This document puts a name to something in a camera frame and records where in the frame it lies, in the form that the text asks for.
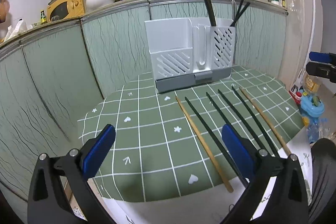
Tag black chopstick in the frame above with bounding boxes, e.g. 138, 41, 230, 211
206, 92, 234, 130
231, 86, 280, 157
231, 2, 251, 27
218, 89, 265, 149
185, 97, 248, 188
204, 0, 217, 27
230, 0, 244, 27

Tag wooden chopstick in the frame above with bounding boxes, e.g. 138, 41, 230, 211
175, 96, 234, 193
239, 88, 291, 156

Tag red cap sauce bottle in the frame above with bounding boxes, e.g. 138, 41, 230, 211
294, 92, 302, 105

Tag blue plastic toy kettle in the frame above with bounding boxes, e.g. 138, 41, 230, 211
301, 93, 325, 124

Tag green checked tablecloth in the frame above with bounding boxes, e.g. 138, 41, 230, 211
77, 65, 313, 224

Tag white grey utensil holder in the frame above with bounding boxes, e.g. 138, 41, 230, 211
145, 18, 236, 93

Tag green glass bottle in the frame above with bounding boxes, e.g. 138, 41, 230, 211
40, 10, 47, 25

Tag yellow toy microwave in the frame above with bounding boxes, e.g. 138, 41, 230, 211
47, 0, 85, 22

